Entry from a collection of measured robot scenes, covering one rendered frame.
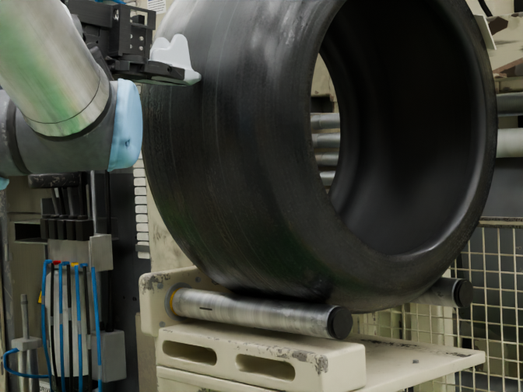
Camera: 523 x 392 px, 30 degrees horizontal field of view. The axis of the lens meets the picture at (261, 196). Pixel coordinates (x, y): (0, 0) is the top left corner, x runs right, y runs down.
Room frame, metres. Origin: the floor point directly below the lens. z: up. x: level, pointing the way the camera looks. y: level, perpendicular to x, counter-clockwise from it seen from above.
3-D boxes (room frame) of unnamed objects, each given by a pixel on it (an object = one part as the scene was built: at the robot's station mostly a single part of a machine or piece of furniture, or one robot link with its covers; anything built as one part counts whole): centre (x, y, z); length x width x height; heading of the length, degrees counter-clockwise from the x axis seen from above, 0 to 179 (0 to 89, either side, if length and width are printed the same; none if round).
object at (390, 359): (1.50, -0.08, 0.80); 0.37 x 0.36 x 0.02; 133
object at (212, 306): (1.40, 0.02, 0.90); 0.35 x 0.05 x 0.05; 43
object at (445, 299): (1.60, -0.18, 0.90); 0.35 x 0.05 x 0.05; 43
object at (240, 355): (1.41, 0.02, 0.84); 0.36 x 0.09 x 0.06; 43
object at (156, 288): (1.63, 0.04, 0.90); 0.40 x 0.03 x 0.10; 133
